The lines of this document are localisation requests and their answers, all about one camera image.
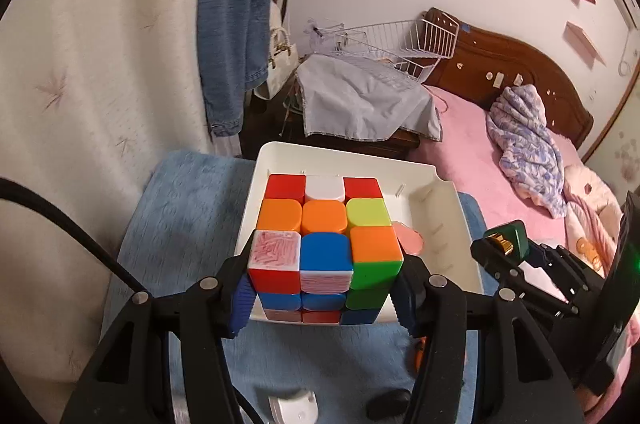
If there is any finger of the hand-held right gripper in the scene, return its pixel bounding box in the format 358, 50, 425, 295
527, 238, 603, 287
470, 237, 571, 320

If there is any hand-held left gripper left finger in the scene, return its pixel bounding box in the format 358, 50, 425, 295
60, 254, 261, 424

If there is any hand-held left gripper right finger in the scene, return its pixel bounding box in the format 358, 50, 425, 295
390, 251, 586, 424

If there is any green bottle with gold cap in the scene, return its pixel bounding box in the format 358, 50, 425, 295
482, 220, 529, 275

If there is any orange plush ball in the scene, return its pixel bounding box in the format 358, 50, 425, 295
412, 336, 426, 375

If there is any multicoloured puzzle cube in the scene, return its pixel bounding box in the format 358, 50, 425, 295
247, 173, 405, 325

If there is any black power adapter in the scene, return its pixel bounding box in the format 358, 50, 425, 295
366, 388, 412, 421

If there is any white plastic tray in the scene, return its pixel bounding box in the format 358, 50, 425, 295
234, 141, 485, 327

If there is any pink round disc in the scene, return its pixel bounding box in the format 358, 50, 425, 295
395, 220, 426, 256

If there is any pink printed quilt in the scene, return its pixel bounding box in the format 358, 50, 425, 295
562, 164, 626, 275

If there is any blue fuzzy mat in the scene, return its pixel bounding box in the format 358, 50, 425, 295
100, 149, 488, 424

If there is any white plastic charger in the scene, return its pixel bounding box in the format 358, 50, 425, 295
267, 390, 318, 424

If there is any pink bed sheet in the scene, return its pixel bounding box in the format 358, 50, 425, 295
415, 85, 586, 250

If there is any grey cloth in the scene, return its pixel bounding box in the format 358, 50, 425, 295
295, 54, 445, 142

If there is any brown wooden headboard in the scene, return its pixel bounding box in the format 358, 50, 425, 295
422, 8, 595, 150

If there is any white handbag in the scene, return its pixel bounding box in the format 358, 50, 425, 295
255, 27, 299, 100

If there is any white embroidered curtain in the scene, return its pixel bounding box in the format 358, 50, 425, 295
0, 0, 251, 424

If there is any blue denim jacket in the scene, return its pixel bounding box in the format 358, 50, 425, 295
196, 0, 275, 137

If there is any black cable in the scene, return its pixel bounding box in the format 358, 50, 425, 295
0, 178, 151, 302

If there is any small pink wall shelf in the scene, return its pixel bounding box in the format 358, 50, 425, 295
565, 22, 606, 65

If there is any white wire rack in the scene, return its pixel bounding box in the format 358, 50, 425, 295
307, 18, 460, 82

